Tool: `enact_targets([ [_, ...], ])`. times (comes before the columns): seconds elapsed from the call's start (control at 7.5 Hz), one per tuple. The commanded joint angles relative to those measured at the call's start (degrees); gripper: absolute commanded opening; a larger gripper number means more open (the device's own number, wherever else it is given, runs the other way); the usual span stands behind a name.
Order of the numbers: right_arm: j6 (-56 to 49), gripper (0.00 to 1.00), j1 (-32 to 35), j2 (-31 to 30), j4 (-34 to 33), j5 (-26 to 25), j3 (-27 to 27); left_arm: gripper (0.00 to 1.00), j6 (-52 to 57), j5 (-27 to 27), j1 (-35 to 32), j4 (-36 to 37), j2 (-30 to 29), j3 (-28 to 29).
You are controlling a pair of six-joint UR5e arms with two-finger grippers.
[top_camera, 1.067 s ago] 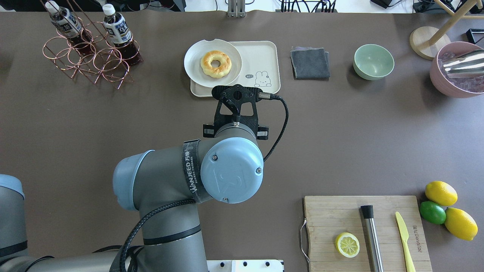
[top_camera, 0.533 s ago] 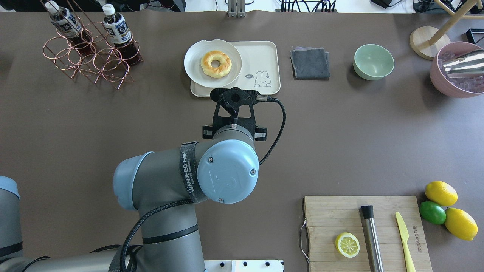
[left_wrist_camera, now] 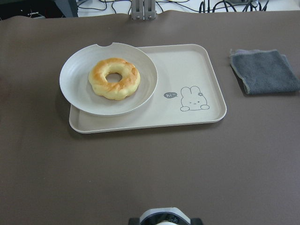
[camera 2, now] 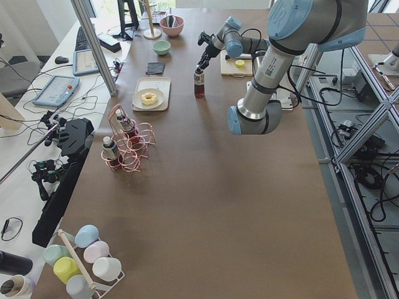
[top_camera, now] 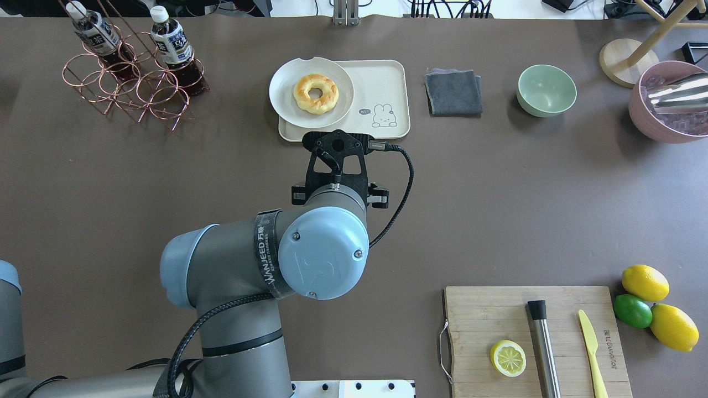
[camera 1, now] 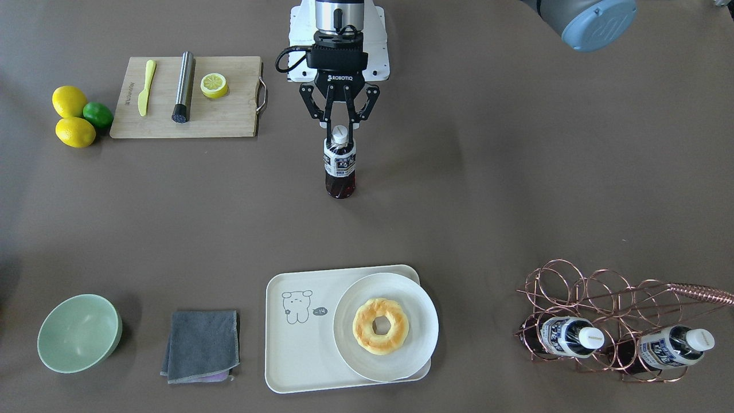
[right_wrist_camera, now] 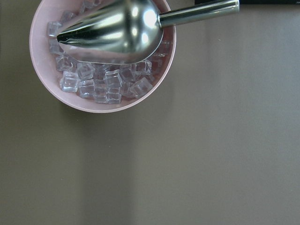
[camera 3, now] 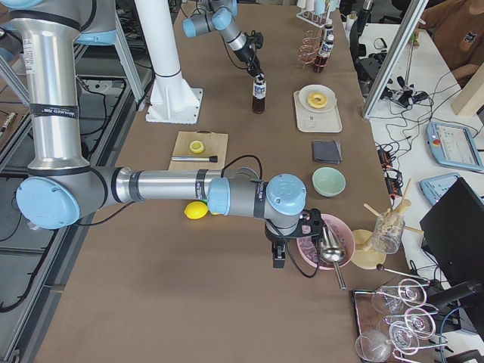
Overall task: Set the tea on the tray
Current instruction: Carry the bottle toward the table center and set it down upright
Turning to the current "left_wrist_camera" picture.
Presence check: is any grey folded cloth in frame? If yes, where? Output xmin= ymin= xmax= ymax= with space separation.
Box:
xmin=230 ymin=49 xmax=300 ymax=95

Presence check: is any white round plate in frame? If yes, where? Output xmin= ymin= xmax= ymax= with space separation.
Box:
xmin=60 ymin=43 xmax=158 ymax=116

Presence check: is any beige rabbit tray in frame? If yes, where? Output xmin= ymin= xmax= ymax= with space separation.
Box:
xmin=69 ymin=44 xmax=226 ymax=133

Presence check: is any glazed ring donut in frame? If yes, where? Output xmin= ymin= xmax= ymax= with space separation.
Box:
xmin=88 ymin=58 xmax=141 ymax=100

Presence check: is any aluminium frame post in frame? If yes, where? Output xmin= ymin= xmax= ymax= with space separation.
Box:
xmin=131 ymin=0 xmax=157 ymax=20

